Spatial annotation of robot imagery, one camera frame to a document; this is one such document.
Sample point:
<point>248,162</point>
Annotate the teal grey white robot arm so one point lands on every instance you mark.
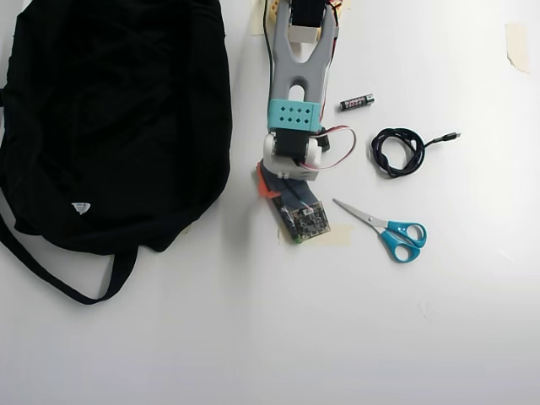
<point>295,63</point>

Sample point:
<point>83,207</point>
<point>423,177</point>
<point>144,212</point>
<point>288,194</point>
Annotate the small beige tape piece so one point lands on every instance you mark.
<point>347,4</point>

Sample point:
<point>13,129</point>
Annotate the black fabric bag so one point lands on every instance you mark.
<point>105,126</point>

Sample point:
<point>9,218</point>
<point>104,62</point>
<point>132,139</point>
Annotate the wide beige masking tape strip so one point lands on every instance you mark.
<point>341,235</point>

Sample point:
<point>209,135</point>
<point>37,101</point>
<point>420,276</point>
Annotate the bare camera circuit board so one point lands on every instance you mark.
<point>310,223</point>

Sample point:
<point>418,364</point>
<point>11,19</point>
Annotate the black AA battery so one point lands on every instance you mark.
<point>356,103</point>

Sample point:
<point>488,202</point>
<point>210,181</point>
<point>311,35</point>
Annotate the green capped black marker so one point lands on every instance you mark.
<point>283,217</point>

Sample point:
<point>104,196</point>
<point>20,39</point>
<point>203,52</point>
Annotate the navy gripper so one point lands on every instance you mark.
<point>265,188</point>

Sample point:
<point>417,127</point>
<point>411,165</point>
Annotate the torn beige masking tape strip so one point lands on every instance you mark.
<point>518,46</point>

